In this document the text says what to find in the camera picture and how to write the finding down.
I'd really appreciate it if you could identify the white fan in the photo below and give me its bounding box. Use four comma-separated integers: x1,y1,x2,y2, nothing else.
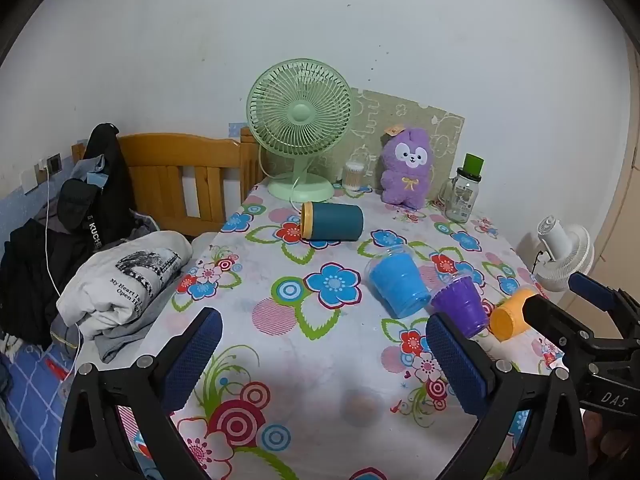
530,215,596,294

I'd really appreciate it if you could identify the dark clothes pile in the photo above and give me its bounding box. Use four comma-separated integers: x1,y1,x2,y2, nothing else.
0,210,108,352

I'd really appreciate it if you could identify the blue cup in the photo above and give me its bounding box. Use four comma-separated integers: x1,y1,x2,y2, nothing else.
364,245,433,320

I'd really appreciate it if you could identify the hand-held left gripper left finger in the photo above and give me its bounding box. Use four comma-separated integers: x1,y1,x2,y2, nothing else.
56,306,224,480

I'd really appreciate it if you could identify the black jacket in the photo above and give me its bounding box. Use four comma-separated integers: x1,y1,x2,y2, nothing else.
57,122,137,252

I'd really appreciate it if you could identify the floral tablecloth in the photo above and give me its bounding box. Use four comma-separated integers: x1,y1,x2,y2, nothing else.
131,180,568,480

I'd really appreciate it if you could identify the clear cotton swab container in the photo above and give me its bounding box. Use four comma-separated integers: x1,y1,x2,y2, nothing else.
341,158,366,192

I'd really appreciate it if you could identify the purple plush toy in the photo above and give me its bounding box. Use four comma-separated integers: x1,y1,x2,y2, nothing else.
379,126,435,210

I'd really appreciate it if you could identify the wooden headboard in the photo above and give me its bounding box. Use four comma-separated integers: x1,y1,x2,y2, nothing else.
71,127,262,239

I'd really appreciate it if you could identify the green desk fan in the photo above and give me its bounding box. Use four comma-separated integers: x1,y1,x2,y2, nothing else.
245,58,354,205

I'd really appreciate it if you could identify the blue-grey garment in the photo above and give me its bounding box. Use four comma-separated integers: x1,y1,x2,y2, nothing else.
69,154,110,193

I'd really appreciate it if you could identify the teal cup with yellow rim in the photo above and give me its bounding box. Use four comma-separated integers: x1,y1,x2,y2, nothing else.
299,201,365,244

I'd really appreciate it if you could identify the person's right hand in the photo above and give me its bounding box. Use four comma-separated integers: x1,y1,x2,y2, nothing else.
582,409,626,468

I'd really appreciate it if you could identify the purple cup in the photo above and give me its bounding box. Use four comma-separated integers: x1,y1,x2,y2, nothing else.
431,275,490,339

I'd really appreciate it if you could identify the beige door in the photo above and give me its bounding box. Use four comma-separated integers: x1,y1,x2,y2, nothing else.
589,47,640,286

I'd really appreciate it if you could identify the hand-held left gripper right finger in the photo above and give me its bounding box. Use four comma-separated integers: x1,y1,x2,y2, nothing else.
425,311,589,480

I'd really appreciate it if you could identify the beige patterned board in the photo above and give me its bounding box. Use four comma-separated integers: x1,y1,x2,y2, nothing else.
326,87,466,197

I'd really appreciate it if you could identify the white charging cable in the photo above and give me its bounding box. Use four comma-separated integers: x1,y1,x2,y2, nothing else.
39,159,86,378

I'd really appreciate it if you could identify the wall socket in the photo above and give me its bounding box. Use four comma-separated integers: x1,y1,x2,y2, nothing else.
34,153,63,175

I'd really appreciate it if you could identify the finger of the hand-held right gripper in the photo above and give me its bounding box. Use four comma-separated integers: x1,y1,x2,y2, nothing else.
522,296,640,361
568,272,640,333

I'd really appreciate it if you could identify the grey folded cloth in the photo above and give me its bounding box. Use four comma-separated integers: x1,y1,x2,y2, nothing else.
49,310,153,364

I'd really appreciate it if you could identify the glass jar with green lid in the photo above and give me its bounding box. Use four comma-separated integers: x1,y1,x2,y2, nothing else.
439,153,485,224

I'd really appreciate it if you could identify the blue checked bed sheet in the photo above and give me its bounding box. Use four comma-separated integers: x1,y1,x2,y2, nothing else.
0,337,93,466

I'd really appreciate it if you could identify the white printed shirt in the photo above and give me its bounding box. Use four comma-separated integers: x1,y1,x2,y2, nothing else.
55,230,194,342

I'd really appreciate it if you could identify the orange cup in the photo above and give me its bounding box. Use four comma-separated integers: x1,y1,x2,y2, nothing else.
489,287,539,342

